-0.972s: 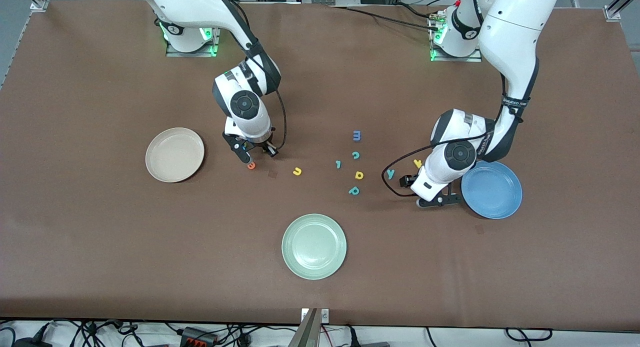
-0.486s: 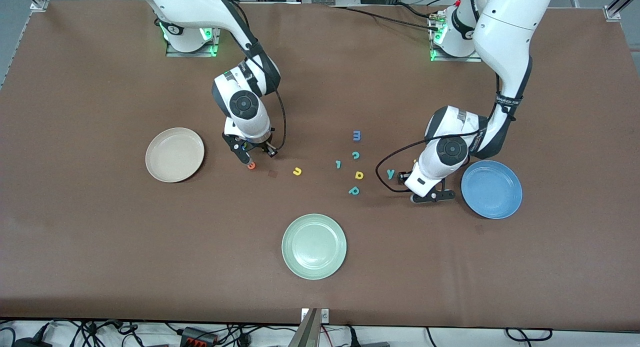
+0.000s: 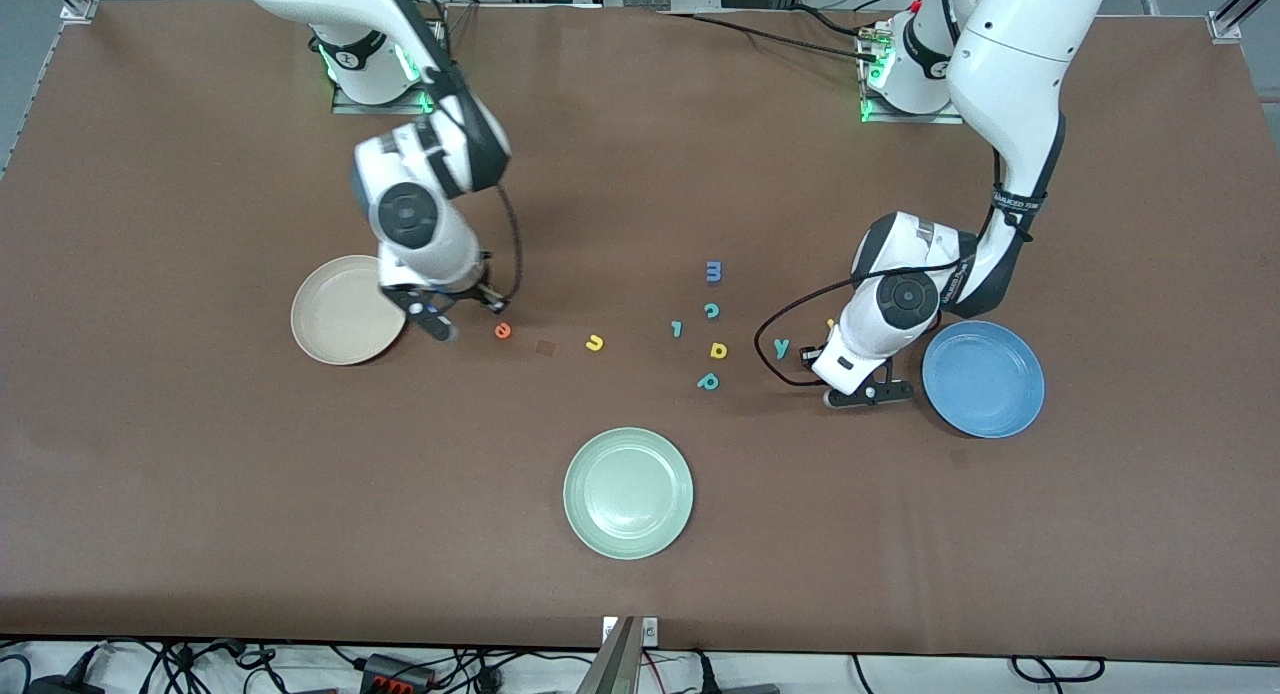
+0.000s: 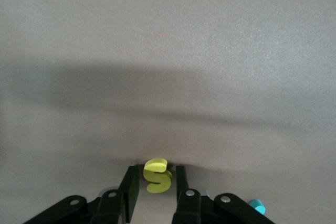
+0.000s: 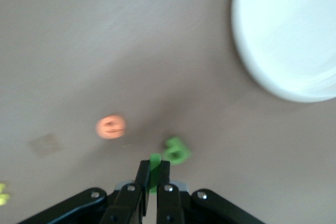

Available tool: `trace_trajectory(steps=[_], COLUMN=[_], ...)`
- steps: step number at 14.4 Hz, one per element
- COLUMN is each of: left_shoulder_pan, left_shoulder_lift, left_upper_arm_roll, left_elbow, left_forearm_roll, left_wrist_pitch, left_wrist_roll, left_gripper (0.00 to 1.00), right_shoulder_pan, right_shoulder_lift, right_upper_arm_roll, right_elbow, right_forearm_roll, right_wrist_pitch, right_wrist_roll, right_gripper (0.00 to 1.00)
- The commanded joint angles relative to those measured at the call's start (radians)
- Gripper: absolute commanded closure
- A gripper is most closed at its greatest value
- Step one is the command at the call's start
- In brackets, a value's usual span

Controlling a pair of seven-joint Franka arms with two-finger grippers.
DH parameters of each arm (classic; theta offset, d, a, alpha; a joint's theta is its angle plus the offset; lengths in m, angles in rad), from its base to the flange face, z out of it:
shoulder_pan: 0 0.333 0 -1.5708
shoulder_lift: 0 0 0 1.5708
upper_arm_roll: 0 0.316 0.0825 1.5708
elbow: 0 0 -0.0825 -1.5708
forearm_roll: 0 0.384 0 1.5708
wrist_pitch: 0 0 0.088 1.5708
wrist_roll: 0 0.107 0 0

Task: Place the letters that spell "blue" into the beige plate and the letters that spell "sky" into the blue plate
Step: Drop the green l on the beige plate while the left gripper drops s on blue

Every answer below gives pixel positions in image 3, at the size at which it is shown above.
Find beige round plate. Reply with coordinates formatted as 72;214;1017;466
290;255;409;367

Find blue round plate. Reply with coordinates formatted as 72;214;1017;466
921;320;1046;440

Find pale green round plate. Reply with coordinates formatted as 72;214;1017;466
563;427;695;561

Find brown table cover sheet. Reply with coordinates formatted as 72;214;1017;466
0;0;1280;665

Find black power strip red switches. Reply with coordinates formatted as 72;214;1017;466
362;654;438;694

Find aluminium profile bar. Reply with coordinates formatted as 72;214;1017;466
575;617;641;694

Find black looped floor cable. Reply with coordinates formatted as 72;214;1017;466
1010;656;1107;687

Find long black table cable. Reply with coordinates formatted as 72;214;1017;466
655;10;881;63

